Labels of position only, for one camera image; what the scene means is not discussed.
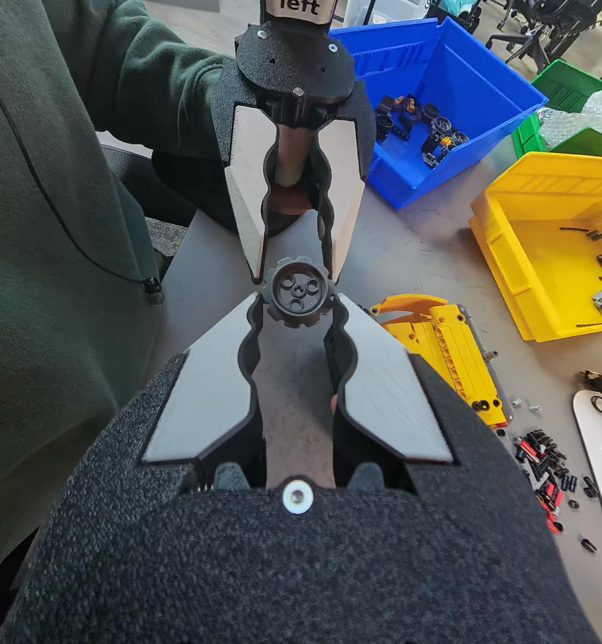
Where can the heap of dark lego parts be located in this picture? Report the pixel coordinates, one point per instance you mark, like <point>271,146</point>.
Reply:
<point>439,126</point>

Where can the clear bubble wrap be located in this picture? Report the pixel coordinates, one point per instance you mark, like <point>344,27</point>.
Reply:
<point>582,120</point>

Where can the blue plastic bin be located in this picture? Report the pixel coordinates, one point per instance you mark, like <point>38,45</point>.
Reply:
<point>482,100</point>

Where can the white plastic container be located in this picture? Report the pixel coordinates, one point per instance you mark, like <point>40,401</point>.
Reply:
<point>381,10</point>

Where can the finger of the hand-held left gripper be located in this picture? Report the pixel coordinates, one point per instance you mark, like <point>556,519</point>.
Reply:
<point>346,171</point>
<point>245,161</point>

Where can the yellow parts bin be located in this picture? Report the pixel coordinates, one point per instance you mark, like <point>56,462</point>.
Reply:
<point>522,261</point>

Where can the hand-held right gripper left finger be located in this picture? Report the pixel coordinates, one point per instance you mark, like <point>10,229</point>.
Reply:
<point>205,402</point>

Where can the black lego axle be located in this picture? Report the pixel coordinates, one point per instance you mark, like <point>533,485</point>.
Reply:
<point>575,229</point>

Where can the white book stand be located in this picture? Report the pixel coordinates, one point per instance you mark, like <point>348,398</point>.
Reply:
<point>590,437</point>

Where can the person's left forearm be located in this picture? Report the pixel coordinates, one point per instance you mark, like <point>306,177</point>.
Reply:
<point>155,75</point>

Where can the black chair armrest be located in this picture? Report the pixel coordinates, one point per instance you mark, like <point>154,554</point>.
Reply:
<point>190,191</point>

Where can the pile of black red pins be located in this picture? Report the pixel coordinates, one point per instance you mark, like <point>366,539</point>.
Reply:
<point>542,468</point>

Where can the yellow black lego model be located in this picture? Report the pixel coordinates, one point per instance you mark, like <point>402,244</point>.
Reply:
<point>457,352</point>

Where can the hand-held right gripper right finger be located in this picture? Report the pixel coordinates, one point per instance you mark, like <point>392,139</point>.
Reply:
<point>391,402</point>

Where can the grey mesh chair back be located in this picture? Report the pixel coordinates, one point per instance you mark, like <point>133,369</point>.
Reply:
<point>168,236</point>

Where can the green plastic bin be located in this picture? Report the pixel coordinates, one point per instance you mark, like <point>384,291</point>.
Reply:
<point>562,85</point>

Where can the dark grey lego wheel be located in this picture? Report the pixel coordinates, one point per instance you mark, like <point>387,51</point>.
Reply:
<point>311,307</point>

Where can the person's left hand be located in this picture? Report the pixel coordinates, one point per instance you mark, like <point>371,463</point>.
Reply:
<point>291,199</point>

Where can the black office chair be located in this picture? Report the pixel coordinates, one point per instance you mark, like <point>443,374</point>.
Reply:
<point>525,45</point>

